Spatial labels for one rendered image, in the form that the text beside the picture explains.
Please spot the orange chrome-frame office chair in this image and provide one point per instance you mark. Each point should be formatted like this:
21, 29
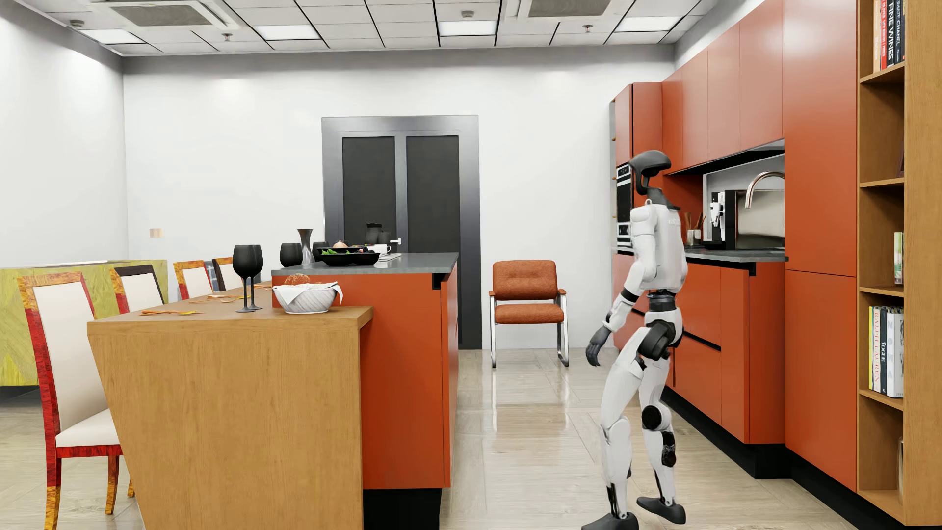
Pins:
525, 294

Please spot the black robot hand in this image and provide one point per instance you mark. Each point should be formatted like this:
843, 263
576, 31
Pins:
597, 346

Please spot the green-spined book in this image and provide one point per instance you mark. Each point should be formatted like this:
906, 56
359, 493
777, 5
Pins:
898, 257

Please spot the black robot head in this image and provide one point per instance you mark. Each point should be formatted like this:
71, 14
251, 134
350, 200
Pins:
650, 166

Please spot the row of upright books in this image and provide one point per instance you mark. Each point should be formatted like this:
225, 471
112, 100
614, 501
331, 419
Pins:
886, 350

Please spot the orange wall cabinets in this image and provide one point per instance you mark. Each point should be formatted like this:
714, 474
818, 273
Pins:
725, 96

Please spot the white cup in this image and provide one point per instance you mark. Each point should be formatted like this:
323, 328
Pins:
379, 249

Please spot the utensil holder cup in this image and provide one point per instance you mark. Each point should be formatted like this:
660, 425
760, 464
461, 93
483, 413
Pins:
693, 235

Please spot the orange kitchen island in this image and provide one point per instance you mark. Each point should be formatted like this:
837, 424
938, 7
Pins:
401, 368

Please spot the black cup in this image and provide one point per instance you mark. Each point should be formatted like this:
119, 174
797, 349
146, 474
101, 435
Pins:
291, 255

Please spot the black kettle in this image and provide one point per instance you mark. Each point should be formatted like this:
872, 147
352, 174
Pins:
374, 234

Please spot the chrome kitchen faucet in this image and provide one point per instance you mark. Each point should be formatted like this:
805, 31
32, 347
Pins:
761, 179

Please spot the dark slim vase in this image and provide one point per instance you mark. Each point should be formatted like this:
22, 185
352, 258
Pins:
305, 246

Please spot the wooden bookshelf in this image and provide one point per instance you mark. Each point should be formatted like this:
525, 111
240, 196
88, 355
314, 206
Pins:
920, 257

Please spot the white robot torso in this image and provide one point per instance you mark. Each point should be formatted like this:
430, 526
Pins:
662, 246

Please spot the steel coffee machine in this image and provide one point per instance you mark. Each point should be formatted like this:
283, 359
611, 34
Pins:
725, 219

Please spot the black wine glass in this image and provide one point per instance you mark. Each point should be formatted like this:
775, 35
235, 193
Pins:
243, 262
258, 259

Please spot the dark grey double door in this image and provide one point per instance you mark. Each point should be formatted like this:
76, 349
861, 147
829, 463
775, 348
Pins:
401, 199

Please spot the white bowl with cloth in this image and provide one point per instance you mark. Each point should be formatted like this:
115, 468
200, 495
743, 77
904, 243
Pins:
306, 299

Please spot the white right robot leg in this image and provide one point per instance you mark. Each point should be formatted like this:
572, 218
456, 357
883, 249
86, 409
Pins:
657, 434

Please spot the orange cutlery piece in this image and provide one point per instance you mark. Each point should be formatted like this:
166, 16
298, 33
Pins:
168, 313

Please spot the orange base cabinets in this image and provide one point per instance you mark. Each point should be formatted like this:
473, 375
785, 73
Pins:
725, 346

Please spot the books with dark spines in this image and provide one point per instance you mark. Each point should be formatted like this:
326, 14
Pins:
889, 33

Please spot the black serving tray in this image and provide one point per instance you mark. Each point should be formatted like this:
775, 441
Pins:
347, 257

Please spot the wooden dining table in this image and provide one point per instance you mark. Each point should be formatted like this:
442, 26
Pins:
235, 412

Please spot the brown bread roll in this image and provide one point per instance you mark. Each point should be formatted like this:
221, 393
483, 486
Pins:
297, 279

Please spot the black right robot foot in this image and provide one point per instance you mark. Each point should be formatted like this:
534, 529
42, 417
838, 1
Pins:
662, 509

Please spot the black robot foot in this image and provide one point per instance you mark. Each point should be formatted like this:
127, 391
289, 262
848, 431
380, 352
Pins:
610, 522
662, 509

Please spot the yellow-green sideboard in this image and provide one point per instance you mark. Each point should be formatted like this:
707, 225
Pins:
15, 331

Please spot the black left robot foot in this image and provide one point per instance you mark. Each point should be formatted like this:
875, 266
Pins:
610, 522

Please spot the orange tall cabinet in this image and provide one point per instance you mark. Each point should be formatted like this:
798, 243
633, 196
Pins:
820, 243

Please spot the built-in black oven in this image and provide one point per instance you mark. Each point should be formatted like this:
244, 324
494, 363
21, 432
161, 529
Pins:
624, 206

